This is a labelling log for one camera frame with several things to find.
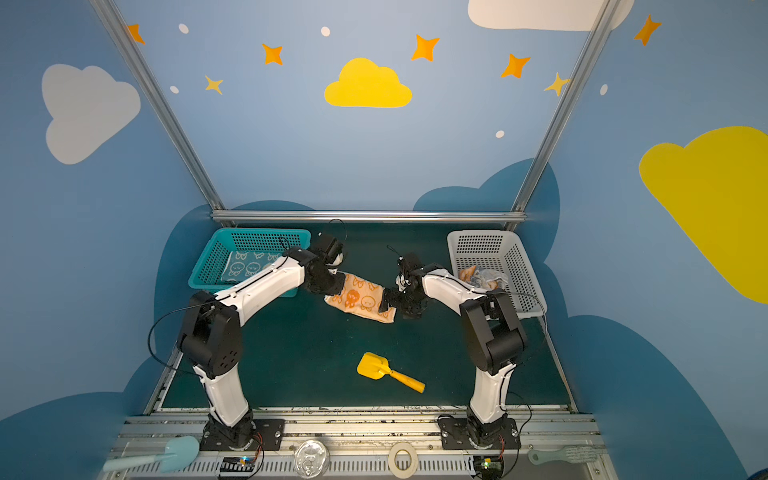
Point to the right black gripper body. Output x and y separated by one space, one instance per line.
395 299

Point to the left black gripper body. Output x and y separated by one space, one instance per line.
330 282

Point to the orange patterned towel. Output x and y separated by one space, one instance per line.
362 298

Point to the blue bunny towel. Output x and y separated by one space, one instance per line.
243 265

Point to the grey plastic basket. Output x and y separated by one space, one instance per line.
502 251

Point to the teal plastic basket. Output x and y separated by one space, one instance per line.
211 262

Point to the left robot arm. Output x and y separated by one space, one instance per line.
211 333

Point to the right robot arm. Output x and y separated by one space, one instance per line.
493 332

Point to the yellow toy shovel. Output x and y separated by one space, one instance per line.
376 367

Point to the white tape roll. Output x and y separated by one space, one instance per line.
403 460

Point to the clear round lid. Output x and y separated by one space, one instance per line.
311 459

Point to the right circuit board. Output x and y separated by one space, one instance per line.
487 468

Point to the circuit board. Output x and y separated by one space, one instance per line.
237 467
487 468

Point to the left circuit board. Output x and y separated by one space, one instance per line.
237 467

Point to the grey-green brush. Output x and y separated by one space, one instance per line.
569 454

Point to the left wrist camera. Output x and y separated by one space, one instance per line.
328 249

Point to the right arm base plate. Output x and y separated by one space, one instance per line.
458 433

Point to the aluminium front rail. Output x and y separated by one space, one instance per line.
358 441

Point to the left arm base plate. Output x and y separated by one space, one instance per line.
248 434

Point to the aluminium frame left post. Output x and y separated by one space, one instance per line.
113 22

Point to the aluminium frame post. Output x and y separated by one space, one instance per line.
113 22
580 75

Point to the aluminium frame right post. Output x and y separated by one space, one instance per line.
580 75

